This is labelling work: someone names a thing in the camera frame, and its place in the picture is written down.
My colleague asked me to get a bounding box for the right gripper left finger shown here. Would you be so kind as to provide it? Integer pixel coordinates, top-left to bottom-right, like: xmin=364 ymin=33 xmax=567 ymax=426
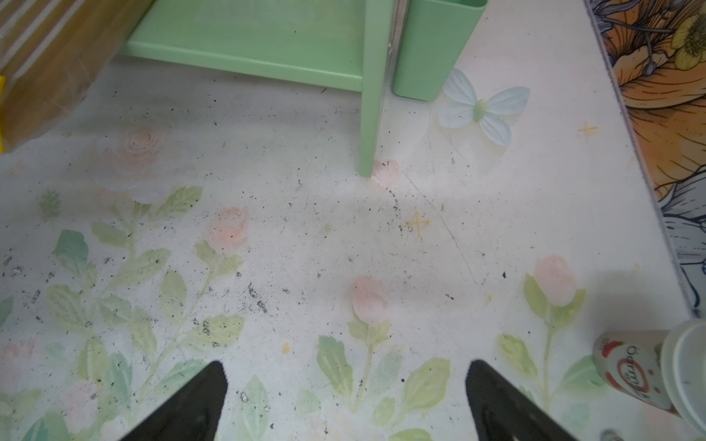
xmin=121 ymin=361 xmax=228 ymax=441

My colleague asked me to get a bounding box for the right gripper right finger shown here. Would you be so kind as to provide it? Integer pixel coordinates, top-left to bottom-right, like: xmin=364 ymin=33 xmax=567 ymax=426
xmin=465 ymin=359 xmax=575 ymax=441

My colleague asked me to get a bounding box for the yellow spaghetti bag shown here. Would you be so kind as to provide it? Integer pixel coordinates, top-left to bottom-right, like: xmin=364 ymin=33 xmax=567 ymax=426
xmin=1 ymin=0 xmax=152 ymax=154

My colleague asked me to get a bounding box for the green wooden two-tier shelf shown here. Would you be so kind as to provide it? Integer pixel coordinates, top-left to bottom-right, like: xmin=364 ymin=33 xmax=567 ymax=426
xmin=121 ymin=1 xmax=486 ymax=177

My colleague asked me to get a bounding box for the clear tape roll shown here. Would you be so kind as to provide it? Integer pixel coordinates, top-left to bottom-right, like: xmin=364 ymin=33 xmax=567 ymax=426
xmin=593 ymin=319 xmax=705 ymax=435

